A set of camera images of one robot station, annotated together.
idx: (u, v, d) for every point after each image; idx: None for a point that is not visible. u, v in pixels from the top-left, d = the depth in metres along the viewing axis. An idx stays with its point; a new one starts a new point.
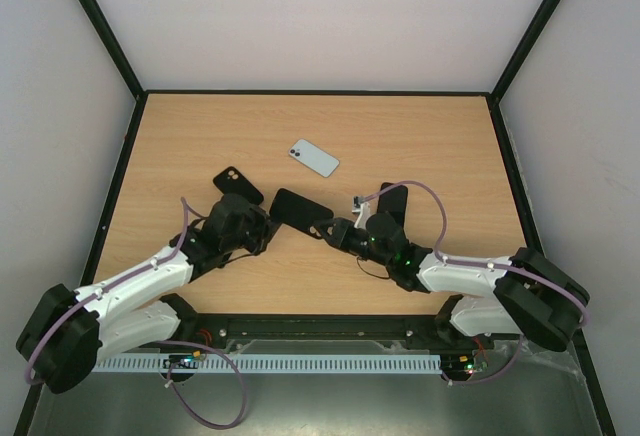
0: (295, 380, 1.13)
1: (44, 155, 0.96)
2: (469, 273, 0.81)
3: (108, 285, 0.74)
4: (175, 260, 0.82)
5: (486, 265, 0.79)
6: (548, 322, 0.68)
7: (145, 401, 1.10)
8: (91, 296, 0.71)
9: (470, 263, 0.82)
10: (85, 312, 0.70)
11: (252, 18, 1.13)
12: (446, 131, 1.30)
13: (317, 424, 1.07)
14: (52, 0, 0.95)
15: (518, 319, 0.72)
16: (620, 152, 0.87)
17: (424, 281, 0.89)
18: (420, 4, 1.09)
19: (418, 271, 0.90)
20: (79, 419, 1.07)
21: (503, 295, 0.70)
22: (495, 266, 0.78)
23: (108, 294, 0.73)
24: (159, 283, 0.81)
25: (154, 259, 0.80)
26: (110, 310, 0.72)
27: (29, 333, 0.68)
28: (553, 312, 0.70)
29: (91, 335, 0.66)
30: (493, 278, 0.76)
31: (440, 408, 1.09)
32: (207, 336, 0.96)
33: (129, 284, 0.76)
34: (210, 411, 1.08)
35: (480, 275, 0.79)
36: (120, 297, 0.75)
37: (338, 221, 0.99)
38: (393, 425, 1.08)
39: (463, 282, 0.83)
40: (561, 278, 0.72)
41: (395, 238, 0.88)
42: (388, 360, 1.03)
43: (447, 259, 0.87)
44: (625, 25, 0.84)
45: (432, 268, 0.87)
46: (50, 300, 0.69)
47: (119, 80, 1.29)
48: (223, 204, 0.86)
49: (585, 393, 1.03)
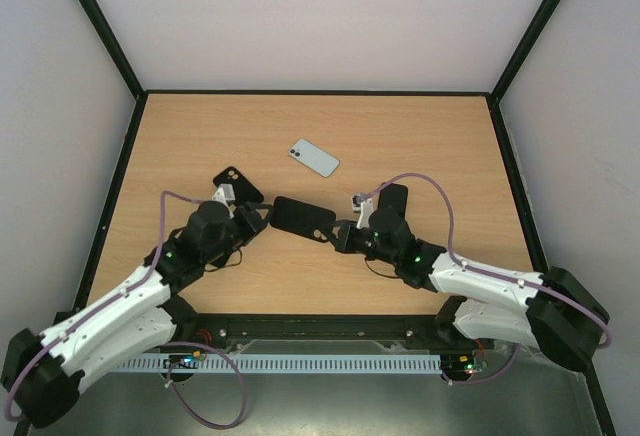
0: (295, 380, 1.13)
1: (44, 155, 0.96)
2: (494, 285, 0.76)
3: (74, 324, 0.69)
4: (146, 286, 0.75)
5: (515, 280, 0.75)
6: (575, 346, 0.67)
7: (145, 401, 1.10)
8: (56, 340, 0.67)
9: (495, 274, 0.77)
10: (50, 357, 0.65)
11: (252, 18, 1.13)
12: (446, 132, 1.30)
13: (317, 424, 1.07)
14: (53, 1, 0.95)
15: (543, 339, 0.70)
16: (621, 152, 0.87)
17: (437, 283, 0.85)
18: (420, 5, 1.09)
19: (432, 273, 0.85)
20: (79, 419, 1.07)
21: (537, 318, 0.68)
22: (526, 283, 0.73)
23: (73, 334, 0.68)
24: (132, 311, 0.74)
25: (122, 288, 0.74)
26: (77, 351, 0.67)
27: (4, 374, 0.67)
28: (581, 335, 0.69)
29: (57, 381, 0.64)
30: (523, 297, 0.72)
31: (440, 408, 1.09)
32: (207, 335, 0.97)
33: (96, 319, 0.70)
34: (210, 411, 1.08)
35: (507, 291, 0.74)
36: (87, 334, 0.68)
37: (345, 224, 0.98)
38: (393, 425, 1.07)
39: (483, 292, 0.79)
40: (585, 299, 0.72)
41: (398, 231, 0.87)
42: (388, 360, 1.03)
43: (466, 265, 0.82)
44: (625, 25, 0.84)
45: (447, 271, 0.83)
46: (16, 344, 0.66)
47: (119, 80, 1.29)
48: (199, 214, 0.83)
49: (585, 393, 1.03)
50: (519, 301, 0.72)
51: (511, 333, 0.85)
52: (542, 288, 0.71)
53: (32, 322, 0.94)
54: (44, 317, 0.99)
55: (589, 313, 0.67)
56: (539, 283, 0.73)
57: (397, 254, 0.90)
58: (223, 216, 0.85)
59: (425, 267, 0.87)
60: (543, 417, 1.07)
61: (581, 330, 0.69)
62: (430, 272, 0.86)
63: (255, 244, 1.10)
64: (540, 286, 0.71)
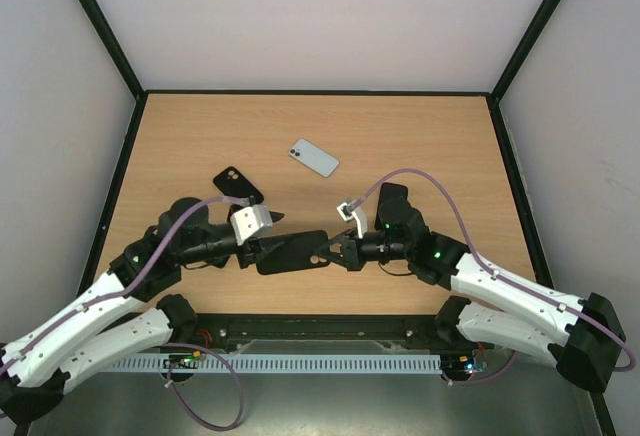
0: (296, 380, 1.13)
1: (44, 155, 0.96)
2: (530, 303, 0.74)
3: (30, 342, 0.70)
4: (106, 302, 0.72)
5: (555, 303, 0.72)
6: (603, 373, 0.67)
7: (145, 400, 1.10)
8: (13, 359, 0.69)
9: (533, 292, 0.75)
10: (9, 375, 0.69)
11: (252, 18, 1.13)
12: (446, 132, 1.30)
13: (317, 424, 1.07)
14: (53, 1, 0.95)
15: (570, 362, 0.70)
16: (620, 152, 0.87)
17: (457, 285, 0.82)
18: (419, 5, 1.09)
19: (455, 278, 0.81)
20: (80, 418, 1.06)
21: (576, 346, 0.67)
22: (566, 309, 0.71)
23: (30, 353, 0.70)
24: (95, 324, 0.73)
25: (79, 305, 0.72)
26: (33, 371, 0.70)
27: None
28: (609, 366, 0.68)
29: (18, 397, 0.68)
30: (563, 323, 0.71)
31: (440, 408, 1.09)
32: (207, 336, 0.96)
33: (52, 337, 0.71)
34: (209, 412, 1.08)
35: (544, 312, 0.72)
36: (43, 353, 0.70)
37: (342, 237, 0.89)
38: (394, 425, 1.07)
39: (513, 306, 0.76)
40: (617, 327, 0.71)
41: (412, 223, 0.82)
42: (388, 360, 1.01)
43: (498, 273, 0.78)
44: (625, 25, 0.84)
45: (476, 279, 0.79)
46: None
47: (119, 80, 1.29)
48: (168, 216, 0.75)
49: (586, 395, 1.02)
50: (559, 328, 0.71)
51: (517, 344, 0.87)
52: (583, 314, 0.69)
53: (33, 321, 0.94)
54: (44, 316, 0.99)
55: (624, 344, 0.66)
56: (579, 309, 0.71)
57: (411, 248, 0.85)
58: None
59: (445, 264, 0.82)
60: (543, 418, 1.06)
61: (611, 357, 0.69)
62: (453, 275, 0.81)
63: None
64: (581, 313, 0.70)
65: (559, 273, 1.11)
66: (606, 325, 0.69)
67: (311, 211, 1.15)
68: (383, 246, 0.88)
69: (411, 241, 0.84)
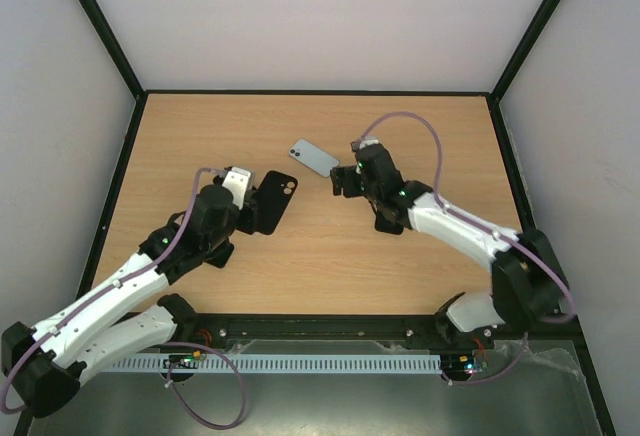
0: (295, 380, 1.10)
1: (44, 155, 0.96)
2: (468, 232, 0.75)
3: (65, 318, 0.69)
4: (144, 274, 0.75)
5: (490, 231, 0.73)
6: (526, 300, 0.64)
7: (146, 402, 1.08)
8: (47, 333, 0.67)
9: (475, 223, 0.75)
10: (41, 351, 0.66)
11: (251, 18, 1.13)
12: (446, 131, 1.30)
13: (317, 424, 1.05)
14: (52, 0, 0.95)
15: (498, 289, 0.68)
16: (621, 153, 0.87)
17: (414, 219, 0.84)
18: (419, 3, 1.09)
19: (412, 208, 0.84)
20: (80, 419, 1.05)
21: (498, 267, 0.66)
22: (500, 236, 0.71)
23: (64, 329, 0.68)
24: (127, 300, 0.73)
25: (115, 279, 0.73)
26: (67, 346, 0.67)
27: (4, 368, 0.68)
28: (537, 297, 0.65)
29: (52, 373, 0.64)
30: (492, 248, 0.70)
31: (441, 408, 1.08)
32: (207, 335, 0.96)
33: (86, 313, 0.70)
34: (210, 411, 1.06)
35: (480, 241, 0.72)
36: (79, 328, 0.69)
37: (334, 179, 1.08)
38: (394, 424, 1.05)
39: (456, 237, 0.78)
40: (555, 265, 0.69)
41: (377, 163, 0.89)
42: (387, 360, 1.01)
43: (448, 208, 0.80)
44: (626, 26, 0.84)
45: (428, 211, 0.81)
46: (8, 340, 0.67)
47: (119, 80, 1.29)
48: (202, 199, 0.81)
49: (585, 393, 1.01)
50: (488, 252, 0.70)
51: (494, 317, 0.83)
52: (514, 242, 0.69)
53: (33, 322, 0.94)
54: (44, 317, 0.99)
55: (563, 286, 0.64)
56: (513, 238, 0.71)
57: (379, 188, 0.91)
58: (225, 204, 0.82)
59: (404, 203, 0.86)
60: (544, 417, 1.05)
61: (542, 295, 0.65)
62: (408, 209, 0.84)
63: (255, 245, 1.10)
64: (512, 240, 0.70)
65: None
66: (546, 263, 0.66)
67: (311, 211, 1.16)
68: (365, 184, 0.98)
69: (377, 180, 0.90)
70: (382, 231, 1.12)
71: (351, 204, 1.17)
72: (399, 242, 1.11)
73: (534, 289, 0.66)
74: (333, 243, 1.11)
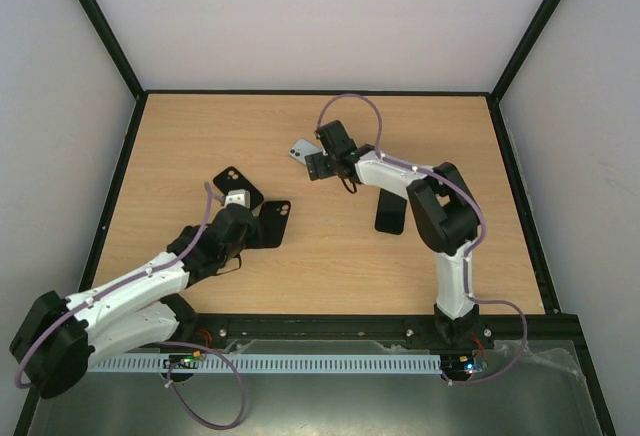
0: (295, 380, 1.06)
1: (44, 155, 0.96)
2: (395, 171, 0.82)
3: (101, 291, 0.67)
4: (174, 266, 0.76)
5: (411, 168, 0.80)
6: (439, 224, 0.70)
7: (145, 402, 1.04)
8: (82, 304, 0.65)
9: (401, 163, 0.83)
10: (75, 321, 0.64)
11: (250, 17, 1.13)
12: (446, 131, 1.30)
13: (317, 424, 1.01)
14: None
15: (417, 217, 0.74)
16: (620, 152, 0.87)
17: (358, 171, 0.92)
18: (419, 3, 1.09)
19: (358, 162, 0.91)
20: (77, 418, 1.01)
21: (412, 193, 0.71)
22: (419, 170, 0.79)
23: (99, 302, 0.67)
24: (155, 291, 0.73)
25: (149, 266, 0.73)
26: (100, 319, 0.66)
27: (19, 336, 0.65)
28: (449, 220, 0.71)
29: (80, 344, 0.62)
30: (412, 179, 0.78)
31: (440, 408, 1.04)
32: (207, 335, 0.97)
33: (120, 292, 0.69)
34: (209, 411, 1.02)
35: (404, 176, 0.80)
36: (111, 305, 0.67)
37: (309, 171, 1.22)
38: (394, 425, 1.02)
39: (388, 179, 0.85)
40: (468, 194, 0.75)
41: (331, 131, 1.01)
42: (387, 360, 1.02)
43: (384, 157, 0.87)
44: (625, 26, 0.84)
45: (367, 161, 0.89)
46: (42, 305, 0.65)
47: (119, 80, 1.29)
48: (227, 210, 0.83)
49: (585, 391, 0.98)
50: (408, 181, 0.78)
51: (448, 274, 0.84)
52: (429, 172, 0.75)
53: None
54: None
55: (473, 205, 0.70)
56: (429, 170, 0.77)
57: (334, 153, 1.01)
58: (247, 217, 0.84)
59: (352, 160, 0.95)
60: (549, 418, 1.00)
61: (454, 221, 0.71)
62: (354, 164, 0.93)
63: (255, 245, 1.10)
64: (427, 170, 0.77)
65: (558, 273, 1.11)
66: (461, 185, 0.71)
67: (311, 211, 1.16)
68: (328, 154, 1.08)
69: (330, 146, 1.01)
70: (382, 231, 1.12)
71: (351, 204, 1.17)
72: (399, 241, 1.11)
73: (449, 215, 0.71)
74: (333, 243, 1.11)
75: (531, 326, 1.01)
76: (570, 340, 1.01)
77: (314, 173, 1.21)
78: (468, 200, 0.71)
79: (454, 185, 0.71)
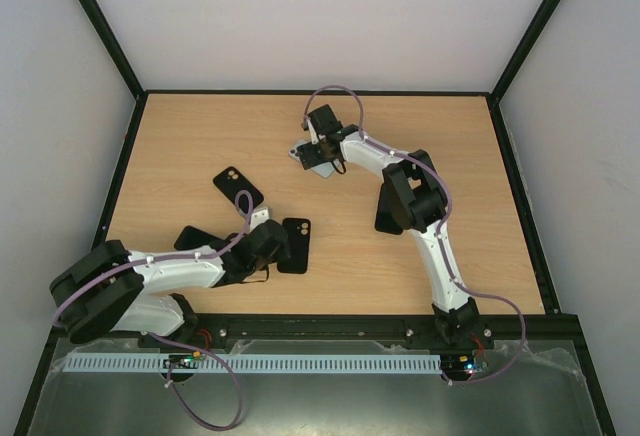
0: (295, 380, 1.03)
1: (45, 154, 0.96)
2: (374, 155, 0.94)
3: (162, 255, 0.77)
4: (214, 260, 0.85)
5: (389, 153, 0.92)
6: (408, 204, 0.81)
7: (144, 402, 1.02)
8: (143, 260, 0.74)
9: (379, 146, 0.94)
10: (133, 272, 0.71)
11: (249, 17, 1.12)
12: (446, 131, 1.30)
13: (317, 424, 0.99)
14: None
15: (391, 196, 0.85)
16: (620, 151, 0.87)
17: (343, 153, 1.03)
18: (418, 3, 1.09)
19: (341, 142, 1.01)
20: (77, 417, 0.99)
21: (387, 175, 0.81)
22: (396, 154, 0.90)
23: (155, 264, 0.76)
24: (193, 273, 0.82)
25: (197, 254, 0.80)
26: (152, 279, 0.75)
27: (72, 273, 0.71)
28: (419, 201, 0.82)
29: (130, 296, 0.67)
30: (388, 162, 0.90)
31: (440, 408, 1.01)
32: (207, 336, 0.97)
33: (174, 263, 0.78)
34: (210, 411, 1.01)
35: (382, 159, 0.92)
36: (165, 270, 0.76)
37: (302, 163, 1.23)
38: (394, 425, 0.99)
39: (370, 161, 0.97)
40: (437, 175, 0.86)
41: (317, 114, 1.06)
42: (387, 360, 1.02)
43: (366, 139, 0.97)
44: (625, 26, 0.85)
45: (351, 142, 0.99)
46: (107, 250, 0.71)
47: (119, 80, 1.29)
48: (266, 225, 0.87)
49: (585, 391, 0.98)
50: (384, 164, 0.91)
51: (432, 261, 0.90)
52: (407, 157, 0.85)
53: (32, 322, 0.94)
54: (44, 317, 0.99)
55: (444, 188, 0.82)
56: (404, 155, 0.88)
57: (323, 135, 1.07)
58: (282, 233, 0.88)
59: (338, 139, 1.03)
60: (552, 417, 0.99)
61: (424, 201, 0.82)
62: (341, 145, 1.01)
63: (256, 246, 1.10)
64: (403, 156, 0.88)
65: (558, 273, 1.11)
66: (432, 169, 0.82)
67: (311, 211, 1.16)
68: (314, 138, 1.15)
69: (316, 128, 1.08)
70: (382, 231, 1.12)
71: (352, 204, 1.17)
72: (399, 241, 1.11)
73: (420, 196, 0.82)
74: (333, 243, 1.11)
75: (531, 325, 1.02)
76: (569, 340, 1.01)
77: (307, 163, 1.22)
78: (439, 184, 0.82)
79: (426, 168, 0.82)
